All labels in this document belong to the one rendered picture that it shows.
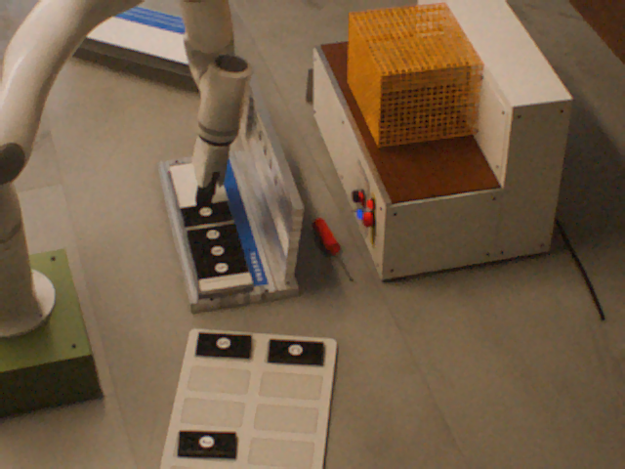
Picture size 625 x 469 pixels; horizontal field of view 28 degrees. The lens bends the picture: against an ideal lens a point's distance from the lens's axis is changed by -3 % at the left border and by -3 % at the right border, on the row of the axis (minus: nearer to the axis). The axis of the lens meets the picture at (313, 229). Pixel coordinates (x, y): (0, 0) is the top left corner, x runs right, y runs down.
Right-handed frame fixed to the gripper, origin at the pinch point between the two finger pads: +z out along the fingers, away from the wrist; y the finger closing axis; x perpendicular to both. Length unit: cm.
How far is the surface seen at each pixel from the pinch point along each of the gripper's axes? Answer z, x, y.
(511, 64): -44, 48, 15
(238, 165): 0.4, 9.4, -11.0
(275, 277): 0.6, 9.8, 24.1
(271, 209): -6.8, 10.1, 12.7
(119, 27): -3, -11, -59
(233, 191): 1.2, 6.9, -2.9
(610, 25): -19, 111, -50
